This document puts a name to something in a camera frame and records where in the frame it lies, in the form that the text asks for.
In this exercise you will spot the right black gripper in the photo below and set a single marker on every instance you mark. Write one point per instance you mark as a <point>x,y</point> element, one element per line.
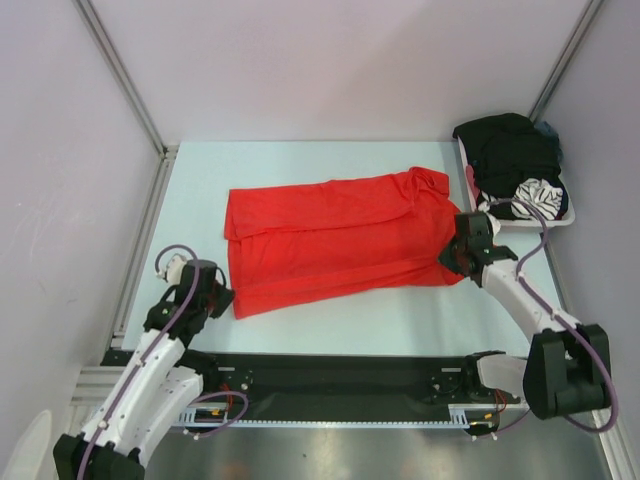
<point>445,257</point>

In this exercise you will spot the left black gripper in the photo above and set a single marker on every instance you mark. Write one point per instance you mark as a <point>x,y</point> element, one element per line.
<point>226,296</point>

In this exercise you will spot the red tank top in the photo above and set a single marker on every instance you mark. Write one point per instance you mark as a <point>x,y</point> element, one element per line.
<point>296,244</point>

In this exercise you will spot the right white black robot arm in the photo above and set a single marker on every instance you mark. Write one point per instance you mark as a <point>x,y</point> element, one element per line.
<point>568,369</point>

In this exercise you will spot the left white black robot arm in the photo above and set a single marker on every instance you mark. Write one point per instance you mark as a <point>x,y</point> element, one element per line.
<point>161,379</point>

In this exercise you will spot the black tank top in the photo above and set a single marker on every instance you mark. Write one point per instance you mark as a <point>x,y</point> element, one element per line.
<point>505,150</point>

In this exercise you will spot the pink garment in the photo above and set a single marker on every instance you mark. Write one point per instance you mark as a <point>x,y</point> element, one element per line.
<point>477,194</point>

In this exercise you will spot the striped white black garment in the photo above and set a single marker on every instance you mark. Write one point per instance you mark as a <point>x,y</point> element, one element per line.
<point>541,195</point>

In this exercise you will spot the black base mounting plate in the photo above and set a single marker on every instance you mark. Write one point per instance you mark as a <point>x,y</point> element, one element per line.
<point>263,380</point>

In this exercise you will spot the white laundry basket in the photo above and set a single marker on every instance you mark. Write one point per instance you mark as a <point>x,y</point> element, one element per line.
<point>517,225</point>

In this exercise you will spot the blue denim garment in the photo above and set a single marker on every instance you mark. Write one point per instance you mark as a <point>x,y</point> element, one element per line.
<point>552,138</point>

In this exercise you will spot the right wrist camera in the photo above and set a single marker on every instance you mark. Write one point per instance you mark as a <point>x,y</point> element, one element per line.
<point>495,224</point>

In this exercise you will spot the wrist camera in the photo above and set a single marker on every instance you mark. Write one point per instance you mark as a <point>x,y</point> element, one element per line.
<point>172,272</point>
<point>495,224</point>

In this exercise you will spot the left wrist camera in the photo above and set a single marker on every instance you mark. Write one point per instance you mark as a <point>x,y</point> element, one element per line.
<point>172,272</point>

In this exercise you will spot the grey slotted cable duct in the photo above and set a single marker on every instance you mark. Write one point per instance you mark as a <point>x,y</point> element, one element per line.
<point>205,418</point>

